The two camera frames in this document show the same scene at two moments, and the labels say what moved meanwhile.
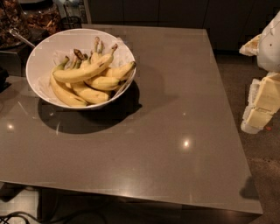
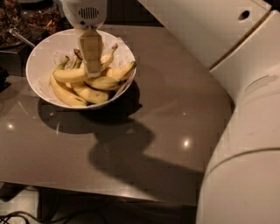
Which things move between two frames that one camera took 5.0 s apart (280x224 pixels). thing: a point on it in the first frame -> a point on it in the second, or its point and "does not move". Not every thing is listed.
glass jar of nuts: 12,16 does not move
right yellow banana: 120,71 does not move
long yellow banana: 76,74 does not move
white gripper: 269,46 -> 85,14
